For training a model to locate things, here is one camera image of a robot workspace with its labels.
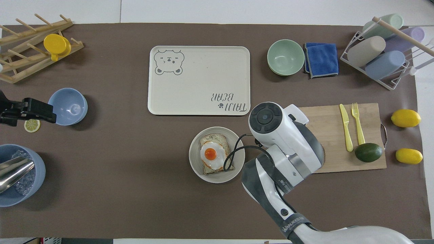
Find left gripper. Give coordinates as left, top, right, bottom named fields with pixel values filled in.
left=0, top=90, right=18, bottom=127

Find lime slice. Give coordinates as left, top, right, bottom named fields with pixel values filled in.
left=24, top=119, right=41, bottom=133

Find wooden dish rack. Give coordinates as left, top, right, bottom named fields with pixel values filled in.
left=0, top=14, right=84, bottom=84

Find metal scoop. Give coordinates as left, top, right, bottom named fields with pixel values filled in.
left=0, top=157, right=35, bottom=194

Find light blue bowl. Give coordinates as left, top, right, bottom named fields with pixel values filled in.
left=48, top=88, right=88, bottom=126

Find blue ice bucket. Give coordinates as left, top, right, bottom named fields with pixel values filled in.
left=0, top=144, right=46, bottom=207

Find yellow cup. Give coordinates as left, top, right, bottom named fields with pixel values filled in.
left=43, top=34, right=72, bottom=62

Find beige bowl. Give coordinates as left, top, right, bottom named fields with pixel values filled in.
left=189, top=126, right=245, bottom=184

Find cream tray with bear print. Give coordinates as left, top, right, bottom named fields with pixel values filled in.
left=147, top=46, right=251, bottom=116

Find bread slice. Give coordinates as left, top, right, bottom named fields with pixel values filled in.
left=199, top=133, right=235, bottom=175

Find fried egg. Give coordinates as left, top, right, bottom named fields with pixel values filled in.
left=200, top=141, right=228, bottom=170

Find green bowl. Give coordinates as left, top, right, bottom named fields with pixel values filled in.
left=267, top=39, right=305, bottom=76

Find blue cloth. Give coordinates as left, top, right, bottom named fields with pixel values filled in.
left=304, top=42, right=339, bottom=79

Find wooden cutting board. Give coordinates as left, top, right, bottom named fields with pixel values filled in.
left=298, top=103, right=387, bottom=174

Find yellow plastic knife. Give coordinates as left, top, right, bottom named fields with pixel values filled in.
left=339, top=104, right=354, bottom=152

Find yellow plastic fork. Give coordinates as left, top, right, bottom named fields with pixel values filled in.
left=351, top=102, right=366, bottom=146

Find avocado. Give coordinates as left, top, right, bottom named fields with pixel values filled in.
left=355, top=143, right=383, bottom=163

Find beige tumbler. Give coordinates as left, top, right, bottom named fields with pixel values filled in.
left=348, top=36, right=386, bottom=67

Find grey-blue tumbler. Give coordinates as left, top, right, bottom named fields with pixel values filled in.
left=365, top=50, right=406, bottom=80

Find green tumbler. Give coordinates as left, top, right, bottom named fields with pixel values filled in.
left=362, top=14, right=404, bottom=39

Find yellow lemon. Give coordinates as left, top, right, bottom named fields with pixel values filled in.
left=391, top=109, right=421, bottom=128
left=396, top=148, right=423, bottom=165

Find wooden rod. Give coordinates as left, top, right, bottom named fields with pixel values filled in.
left=372, top=16, right=434, bottom=57

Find purple tumbler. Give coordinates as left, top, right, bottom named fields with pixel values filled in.
left=385, top=26, right=425, bottom=53

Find black cable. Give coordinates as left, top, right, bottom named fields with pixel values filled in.
left=223, top=134, right=269, bottom=172

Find white wire rack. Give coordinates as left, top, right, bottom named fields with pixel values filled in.
left=340, top=17, right=434, bottom=90

